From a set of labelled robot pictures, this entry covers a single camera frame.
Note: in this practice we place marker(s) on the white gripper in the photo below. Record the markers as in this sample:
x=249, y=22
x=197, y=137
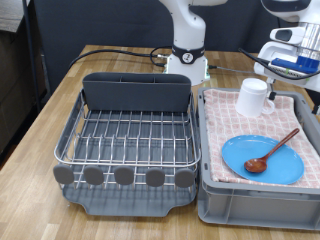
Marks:
x=266, y=53

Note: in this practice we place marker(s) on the blue plastic plate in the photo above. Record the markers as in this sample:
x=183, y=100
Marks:
x=276, y=166

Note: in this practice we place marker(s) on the brown wooden spoon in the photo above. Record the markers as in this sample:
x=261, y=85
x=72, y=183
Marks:
x=256, y=165

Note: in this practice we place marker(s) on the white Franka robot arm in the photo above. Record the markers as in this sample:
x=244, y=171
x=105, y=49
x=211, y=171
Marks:
x=188, y=30

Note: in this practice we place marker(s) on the pink checked dish cloth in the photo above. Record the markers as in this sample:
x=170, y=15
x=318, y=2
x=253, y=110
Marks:
x=226, y=133

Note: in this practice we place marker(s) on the gray dish drying rack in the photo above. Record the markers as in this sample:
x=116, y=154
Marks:
x=133, y=203

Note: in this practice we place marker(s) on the white mug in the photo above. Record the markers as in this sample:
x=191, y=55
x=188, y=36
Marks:
x=251, y=98

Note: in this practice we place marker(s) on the grey plastic crate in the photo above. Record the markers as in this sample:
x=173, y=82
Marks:
x=253, y=210

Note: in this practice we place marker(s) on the dark grey cutlery holder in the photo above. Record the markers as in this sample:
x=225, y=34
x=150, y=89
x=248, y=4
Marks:
x=133, y=95

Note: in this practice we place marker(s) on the dark grey fabric backdrop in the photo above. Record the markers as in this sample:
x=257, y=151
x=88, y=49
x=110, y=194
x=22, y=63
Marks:
x=100, y=23

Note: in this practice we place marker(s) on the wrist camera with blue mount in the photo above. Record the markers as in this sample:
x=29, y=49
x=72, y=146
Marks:
x=290, y=64

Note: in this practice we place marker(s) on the dark metal frame post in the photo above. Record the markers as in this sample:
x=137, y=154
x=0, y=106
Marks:
x=31, y=50

